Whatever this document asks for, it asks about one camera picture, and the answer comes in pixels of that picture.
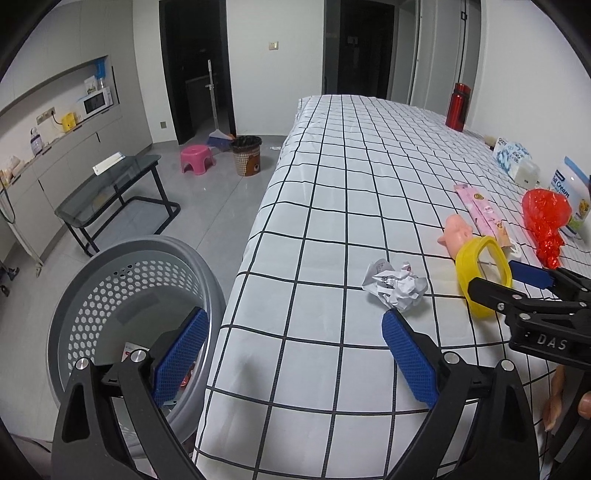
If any red water bottle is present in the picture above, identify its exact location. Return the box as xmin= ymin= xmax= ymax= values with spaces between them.
xmin=446 ymin=83 xmax=471 ymax=132

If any pink snack wrapper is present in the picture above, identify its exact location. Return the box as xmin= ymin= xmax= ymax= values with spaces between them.
xmin=454 ymin=184 xmax=512 ymax=248

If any dark glass side table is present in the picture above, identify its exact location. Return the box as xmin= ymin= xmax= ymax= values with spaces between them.
xmin=54 ymin=155 xmax=181 ymax=257

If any pink toy pig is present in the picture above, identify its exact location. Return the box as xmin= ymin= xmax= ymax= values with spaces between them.
xmin=438 ymin=214 xmax=474 ymax=259

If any red plastic bag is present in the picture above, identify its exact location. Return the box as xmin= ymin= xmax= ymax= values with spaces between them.
xmin=522 ymin=188 xmax=572 ymax=270

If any yellow box on counter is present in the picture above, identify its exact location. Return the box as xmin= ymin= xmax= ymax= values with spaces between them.
xmin=61 ymin=112 xmax=77 ymax=133

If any red white medicine box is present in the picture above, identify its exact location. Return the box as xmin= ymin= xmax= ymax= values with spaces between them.
xmin=121 ymin=342 xmax=148 ymax=363

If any white tissue pack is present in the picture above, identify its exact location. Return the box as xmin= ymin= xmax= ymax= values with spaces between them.
xmin=493 ymin=137 xmax=540 ymax=189

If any pink plastic stool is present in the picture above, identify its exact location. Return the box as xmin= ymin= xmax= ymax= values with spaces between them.
xmin=180 ymin=145 xmax=215 ymax=176

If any blue broom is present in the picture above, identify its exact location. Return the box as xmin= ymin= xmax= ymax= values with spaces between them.
xmin=206 ymin=59 xmax=235 ymax=151

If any grey counter cabinet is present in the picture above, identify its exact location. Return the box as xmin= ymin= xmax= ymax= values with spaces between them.
xmin=0 ymin=115 xmax=153 ymax=264

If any yellow plastic ring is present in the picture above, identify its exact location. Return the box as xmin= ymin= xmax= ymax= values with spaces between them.
xmin=455 ymin=235 xmax=515 ymax=321

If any checkered white tablecloth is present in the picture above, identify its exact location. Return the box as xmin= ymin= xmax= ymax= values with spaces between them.
xmin=193 ymin=95 xmax=555 ymax=479

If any person's right hand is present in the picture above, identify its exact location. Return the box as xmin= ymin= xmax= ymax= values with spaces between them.
xmin=543 ymin=365 xmax=591 ymax=432

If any grey perforated laundry basket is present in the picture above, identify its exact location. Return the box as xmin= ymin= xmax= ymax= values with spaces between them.
xmin=47 ymin=235 xmax=226 ymax=441

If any blue water jug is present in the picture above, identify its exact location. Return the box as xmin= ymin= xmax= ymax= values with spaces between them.
xmin=95 ymin=58 xmax=106 ymax=89

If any white flat box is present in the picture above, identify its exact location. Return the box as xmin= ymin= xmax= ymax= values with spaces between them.
xmin=93 ymin=152 xmax=125 ymax=176

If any brown waste bin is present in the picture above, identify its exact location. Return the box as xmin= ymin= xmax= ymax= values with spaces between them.
xmin=230 ymin=135 xmax=263 ymax=177

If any white milk powder tub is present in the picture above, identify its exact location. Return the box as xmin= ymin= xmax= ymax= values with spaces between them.
xmin=550 ymin=156 xmax=590 ymax=237

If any white paper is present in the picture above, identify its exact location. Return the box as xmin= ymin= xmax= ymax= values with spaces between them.
xmin=362 ymin=259 xmax=428 ymax=313

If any white microwave oven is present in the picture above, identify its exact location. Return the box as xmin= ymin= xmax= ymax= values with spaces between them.
xmin=80 ymin=87 xmax=113 ymax=119

